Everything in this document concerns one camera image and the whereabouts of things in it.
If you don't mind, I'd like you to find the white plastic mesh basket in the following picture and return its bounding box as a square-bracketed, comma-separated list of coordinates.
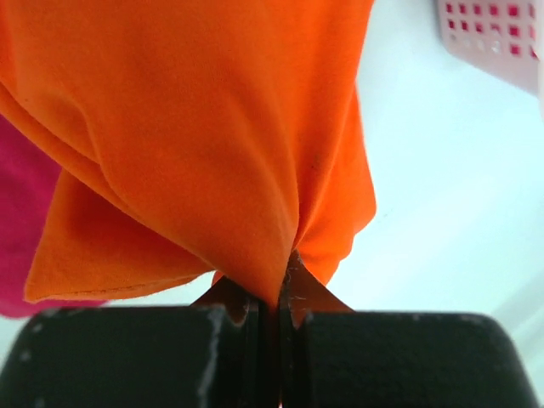
[435, 0, 543, 95]

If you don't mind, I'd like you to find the folded red t shirt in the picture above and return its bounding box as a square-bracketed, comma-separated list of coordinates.
[1, 118, 105, 319]

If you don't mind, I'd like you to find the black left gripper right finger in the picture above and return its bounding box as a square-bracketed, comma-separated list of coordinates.
[278, 253, 536, 407]

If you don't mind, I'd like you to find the orange t shirt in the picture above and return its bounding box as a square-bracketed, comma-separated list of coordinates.
[1, 1, 376, 304]

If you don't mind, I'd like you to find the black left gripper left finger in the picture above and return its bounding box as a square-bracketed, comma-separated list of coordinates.
[1, 278, 272, 408]

